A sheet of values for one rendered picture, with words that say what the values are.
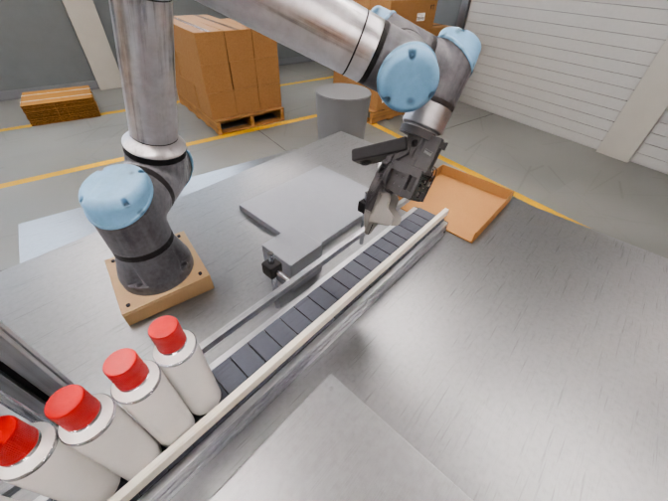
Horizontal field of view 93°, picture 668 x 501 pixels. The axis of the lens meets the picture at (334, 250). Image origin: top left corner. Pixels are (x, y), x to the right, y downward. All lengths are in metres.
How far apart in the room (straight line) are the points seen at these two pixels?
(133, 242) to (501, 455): 0.73
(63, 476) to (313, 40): 0.55
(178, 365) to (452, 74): 0.58
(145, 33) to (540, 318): 0.92
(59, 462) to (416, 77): 0.57
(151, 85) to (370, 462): 0.69
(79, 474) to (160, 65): 0.58
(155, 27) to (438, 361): 0.75
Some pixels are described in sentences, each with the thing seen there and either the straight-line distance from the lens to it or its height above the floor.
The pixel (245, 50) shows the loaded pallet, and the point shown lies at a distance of 3.75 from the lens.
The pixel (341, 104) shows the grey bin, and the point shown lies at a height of 0.58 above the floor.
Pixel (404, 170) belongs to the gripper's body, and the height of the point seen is 1.14.
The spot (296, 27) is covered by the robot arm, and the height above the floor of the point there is 1.35.
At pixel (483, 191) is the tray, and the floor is 0.83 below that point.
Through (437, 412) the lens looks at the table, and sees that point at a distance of 0.65.
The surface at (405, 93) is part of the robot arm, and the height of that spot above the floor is 1.29.
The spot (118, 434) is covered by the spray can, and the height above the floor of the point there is 1.01.
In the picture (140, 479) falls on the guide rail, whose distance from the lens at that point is 0.55.
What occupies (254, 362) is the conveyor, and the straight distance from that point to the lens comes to 0.60.
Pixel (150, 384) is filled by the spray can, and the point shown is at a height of 1.04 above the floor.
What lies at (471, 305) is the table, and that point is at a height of 0.83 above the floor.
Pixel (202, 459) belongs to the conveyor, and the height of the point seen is 0.86.
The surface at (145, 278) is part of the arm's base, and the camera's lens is 0.74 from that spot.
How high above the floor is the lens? 1.40
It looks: 43 degrees down
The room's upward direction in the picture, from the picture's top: 3 degrees clockwise
